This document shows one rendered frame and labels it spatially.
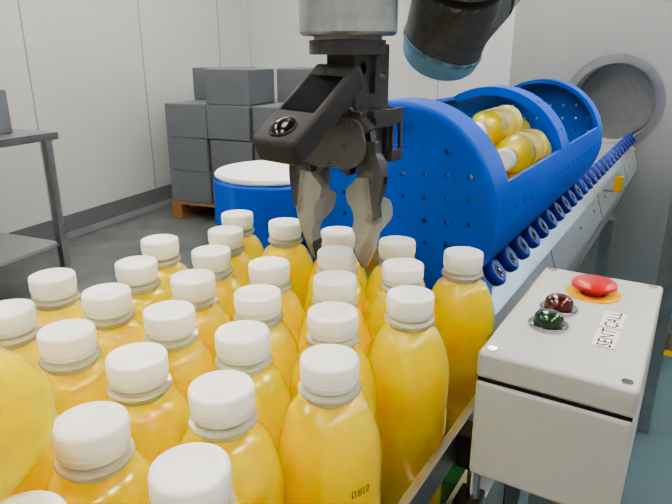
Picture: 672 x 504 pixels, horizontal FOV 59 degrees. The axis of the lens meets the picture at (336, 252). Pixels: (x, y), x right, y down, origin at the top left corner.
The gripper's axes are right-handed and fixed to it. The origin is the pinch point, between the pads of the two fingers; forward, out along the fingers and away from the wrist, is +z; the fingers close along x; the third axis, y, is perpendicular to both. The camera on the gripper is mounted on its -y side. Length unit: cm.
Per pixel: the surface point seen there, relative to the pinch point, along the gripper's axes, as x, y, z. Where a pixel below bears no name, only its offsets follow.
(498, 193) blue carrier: -8.6, 25.6, -2.0
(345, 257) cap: -1.7, -1.1, 0.0
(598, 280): -23.9, 2.8, -0.8
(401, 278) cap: -8.1, -1.9, 0.6
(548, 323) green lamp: -22.1, -6.8, -0.3
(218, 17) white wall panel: 398, 430, -54
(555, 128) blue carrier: -7, 64, -6
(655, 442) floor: -33, 161, 110
